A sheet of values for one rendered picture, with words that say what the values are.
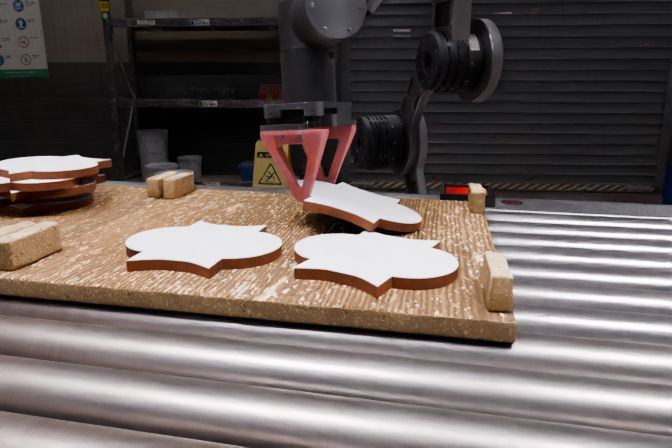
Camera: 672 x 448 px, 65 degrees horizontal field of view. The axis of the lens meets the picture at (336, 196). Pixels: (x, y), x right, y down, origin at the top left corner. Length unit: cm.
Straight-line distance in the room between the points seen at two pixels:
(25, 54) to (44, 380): 601
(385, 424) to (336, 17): 34
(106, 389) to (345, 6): 35
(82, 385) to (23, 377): 4
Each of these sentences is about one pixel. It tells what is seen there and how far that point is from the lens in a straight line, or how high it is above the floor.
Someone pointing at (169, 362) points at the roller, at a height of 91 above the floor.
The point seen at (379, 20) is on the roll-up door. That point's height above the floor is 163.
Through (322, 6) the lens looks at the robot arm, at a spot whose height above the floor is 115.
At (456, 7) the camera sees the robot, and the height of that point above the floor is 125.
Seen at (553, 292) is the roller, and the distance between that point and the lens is 48.
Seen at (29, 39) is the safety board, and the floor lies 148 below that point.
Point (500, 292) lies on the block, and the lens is 37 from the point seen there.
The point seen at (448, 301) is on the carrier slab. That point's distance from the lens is 39.
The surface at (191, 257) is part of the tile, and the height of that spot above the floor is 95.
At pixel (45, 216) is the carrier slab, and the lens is 69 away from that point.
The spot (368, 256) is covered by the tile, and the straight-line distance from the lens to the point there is 44.
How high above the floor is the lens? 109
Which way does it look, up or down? 13 degrees down
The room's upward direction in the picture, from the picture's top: straight up
